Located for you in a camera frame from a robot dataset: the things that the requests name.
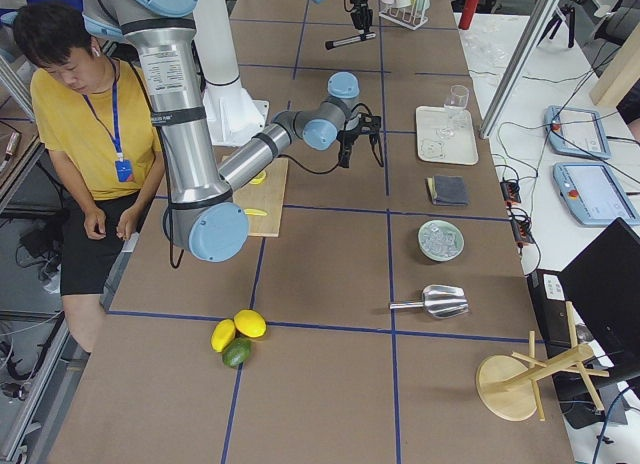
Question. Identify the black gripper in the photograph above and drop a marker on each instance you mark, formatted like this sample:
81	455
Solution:
361	2
345	138

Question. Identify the blue teach pendant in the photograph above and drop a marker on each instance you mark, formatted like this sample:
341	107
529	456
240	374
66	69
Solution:
593	195
576	132

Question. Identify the wooden mug tree stand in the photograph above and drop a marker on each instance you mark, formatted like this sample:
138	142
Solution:
508	384

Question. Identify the white wire cup rack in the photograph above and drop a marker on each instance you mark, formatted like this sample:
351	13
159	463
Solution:
404	17

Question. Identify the far blue teach pendant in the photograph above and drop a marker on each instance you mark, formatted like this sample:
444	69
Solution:
576	132

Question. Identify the black power box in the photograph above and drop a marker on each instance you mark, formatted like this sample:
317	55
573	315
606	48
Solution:
549	304

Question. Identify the yellow plastic knife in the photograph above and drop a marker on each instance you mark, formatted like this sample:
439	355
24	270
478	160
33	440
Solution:
255	212

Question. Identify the yellow lemon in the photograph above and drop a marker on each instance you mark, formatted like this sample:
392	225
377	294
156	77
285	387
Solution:
250	323
223	334

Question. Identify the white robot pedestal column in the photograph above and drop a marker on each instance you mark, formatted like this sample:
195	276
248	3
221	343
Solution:
233	116

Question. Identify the cream bear serving tray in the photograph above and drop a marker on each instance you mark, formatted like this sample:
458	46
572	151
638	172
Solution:
439	141

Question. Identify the grey folded cloth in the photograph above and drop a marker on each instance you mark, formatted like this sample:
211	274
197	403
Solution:
447	190

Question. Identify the steel ice scoop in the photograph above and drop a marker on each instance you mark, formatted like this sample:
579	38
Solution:
439	301

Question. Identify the near blue teach pendant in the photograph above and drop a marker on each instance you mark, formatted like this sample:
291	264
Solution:
593	195

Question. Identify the red bottle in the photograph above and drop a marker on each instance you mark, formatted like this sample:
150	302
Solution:
468	12

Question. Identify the black computer monitor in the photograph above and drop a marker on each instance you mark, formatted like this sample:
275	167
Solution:
602	282

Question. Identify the steel muddler black tip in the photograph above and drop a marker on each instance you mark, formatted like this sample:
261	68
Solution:
334	44

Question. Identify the clear wine glass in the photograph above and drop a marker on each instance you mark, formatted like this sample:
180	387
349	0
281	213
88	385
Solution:
455	102

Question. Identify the seated person yellow shirt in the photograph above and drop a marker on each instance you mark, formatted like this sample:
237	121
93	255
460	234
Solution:
93	118

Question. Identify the aluminium frame post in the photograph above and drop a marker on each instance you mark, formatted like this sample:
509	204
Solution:
541	14

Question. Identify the green bowl of ice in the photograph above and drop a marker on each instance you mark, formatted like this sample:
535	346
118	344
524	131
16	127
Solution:
440	240

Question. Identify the bamboo cutting board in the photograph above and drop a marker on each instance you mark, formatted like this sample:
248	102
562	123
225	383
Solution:
268	196

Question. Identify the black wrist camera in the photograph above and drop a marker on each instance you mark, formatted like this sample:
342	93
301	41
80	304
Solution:
370	125

